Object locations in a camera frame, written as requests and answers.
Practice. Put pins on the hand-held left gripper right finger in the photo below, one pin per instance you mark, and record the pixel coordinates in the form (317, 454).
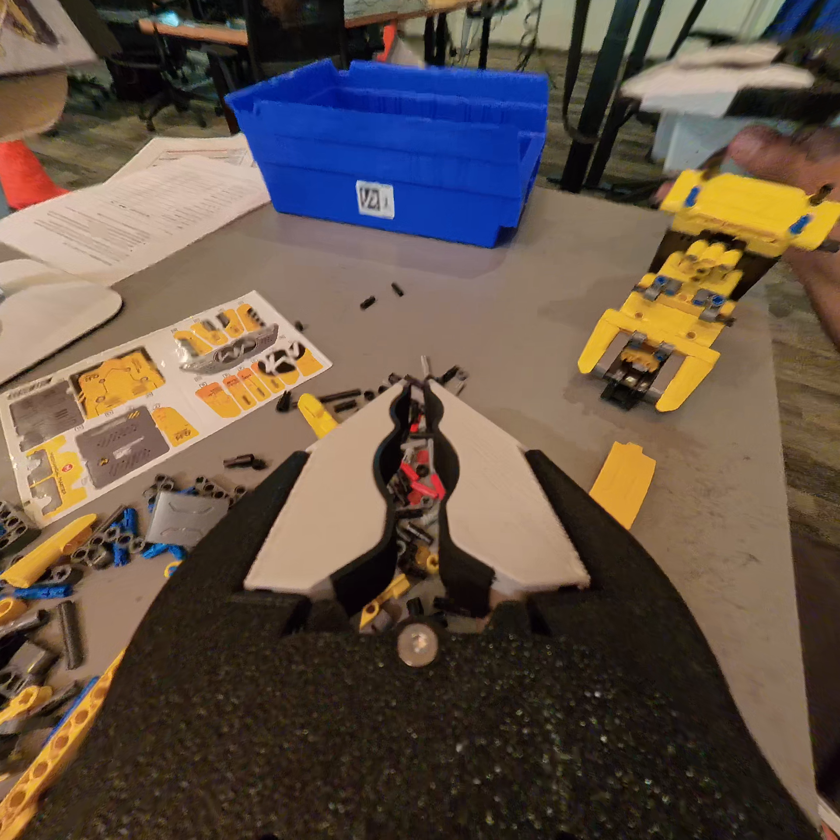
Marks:
(505, 505)

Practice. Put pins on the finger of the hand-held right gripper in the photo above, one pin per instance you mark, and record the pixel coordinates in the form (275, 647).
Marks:
(709, 82)

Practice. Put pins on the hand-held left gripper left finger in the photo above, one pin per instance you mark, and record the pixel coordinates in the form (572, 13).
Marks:
(315, 518)

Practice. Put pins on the pile of toy building pieces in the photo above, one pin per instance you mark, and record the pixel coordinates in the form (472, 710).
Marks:
(111, 544)

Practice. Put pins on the yellow toy building model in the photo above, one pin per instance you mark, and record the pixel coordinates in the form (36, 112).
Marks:
(656, 321)

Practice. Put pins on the person's right hand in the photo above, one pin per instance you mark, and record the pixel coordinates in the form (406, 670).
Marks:
(787, 157)

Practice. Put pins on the black metal stand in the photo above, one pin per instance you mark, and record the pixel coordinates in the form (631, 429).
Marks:
(590, 98)

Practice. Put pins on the yellow toy panel piece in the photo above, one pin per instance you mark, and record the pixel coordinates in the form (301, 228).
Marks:
(623, 482)

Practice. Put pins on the toy sticker sheet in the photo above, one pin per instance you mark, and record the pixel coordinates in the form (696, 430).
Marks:
(131, 394)

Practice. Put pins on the blue plastic bin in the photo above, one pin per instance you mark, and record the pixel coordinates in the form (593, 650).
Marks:
(394, 157)

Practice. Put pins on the white desk stand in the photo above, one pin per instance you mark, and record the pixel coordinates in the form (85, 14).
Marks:
(46, 315)

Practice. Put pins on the printed white paper sheet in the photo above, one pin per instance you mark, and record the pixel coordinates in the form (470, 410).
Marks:
(197, 154)
(131, 216)

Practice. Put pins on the orange traffic cone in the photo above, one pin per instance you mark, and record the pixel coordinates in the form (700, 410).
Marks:
(26, 174)

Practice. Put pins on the black office chair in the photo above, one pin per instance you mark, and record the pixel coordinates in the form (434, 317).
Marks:
(177, 72)

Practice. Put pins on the wooden desk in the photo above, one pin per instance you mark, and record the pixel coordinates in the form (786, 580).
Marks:
(197, 33)

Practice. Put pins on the printed cardboard box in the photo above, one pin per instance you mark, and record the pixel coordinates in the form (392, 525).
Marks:
(39, 52)

